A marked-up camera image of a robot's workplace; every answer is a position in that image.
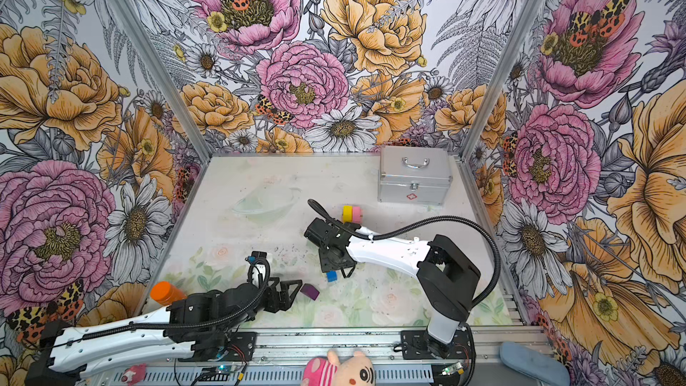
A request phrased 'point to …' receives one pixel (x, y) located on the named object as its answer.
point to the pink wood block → (357, 214)
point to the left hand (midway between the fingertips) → (288, 289)
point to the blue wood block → (331, 276)
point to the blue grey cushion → (535, 365)
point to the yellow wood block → (347, 213)
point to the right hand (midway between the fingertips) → (335, 271)
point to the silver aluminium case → (414, 174)
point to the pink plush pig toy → (355, 371)
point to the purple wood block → (310, 290)
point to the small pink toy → (134, 374)
